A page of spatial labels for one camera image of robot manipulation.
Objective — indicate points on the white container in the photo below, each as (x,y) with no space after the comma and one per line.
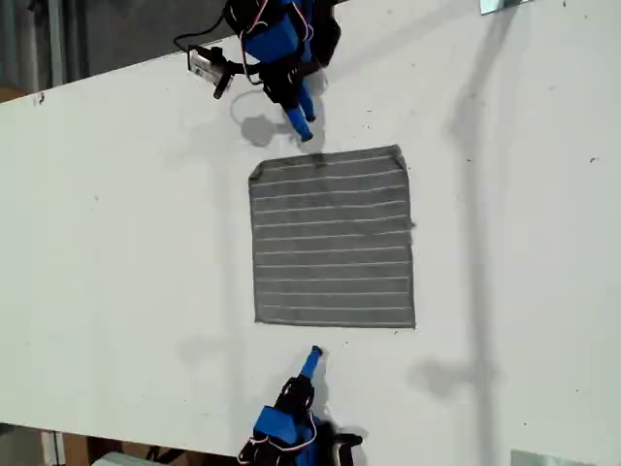
(121,459)

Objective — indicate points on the steel plate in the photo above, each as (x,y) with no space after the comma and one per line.
(500,5)

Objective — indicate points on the grey striped square towel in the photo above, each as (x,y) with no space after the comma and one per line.
(332,238)

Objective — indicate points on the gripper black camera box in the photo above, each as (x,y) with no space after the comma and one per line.
(347,449)
(204,63)

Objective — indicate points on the white post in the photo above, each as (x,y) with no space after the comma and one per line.
(52,449)

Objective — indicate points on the camera black stalk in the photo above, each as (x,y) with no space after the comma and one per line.
(228,77)

